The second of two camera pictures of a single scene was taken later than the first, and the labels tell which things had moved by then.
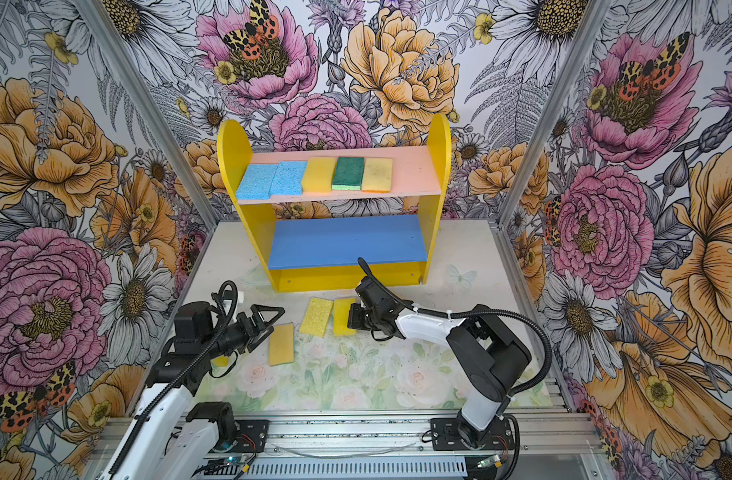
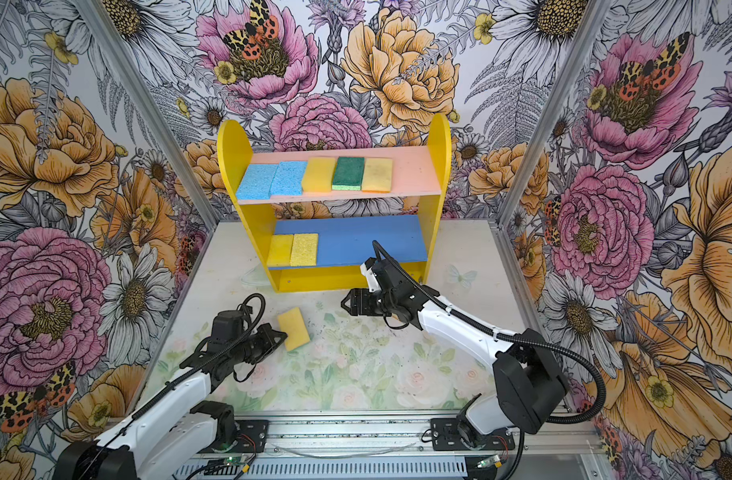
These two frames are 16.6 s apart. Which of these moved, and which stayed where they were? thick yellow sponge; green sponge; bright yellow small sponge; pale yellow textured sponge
Moved: pale yellow textured sponge; bright yellow small sponge
Stayed: thick yellow sponge; green sponge
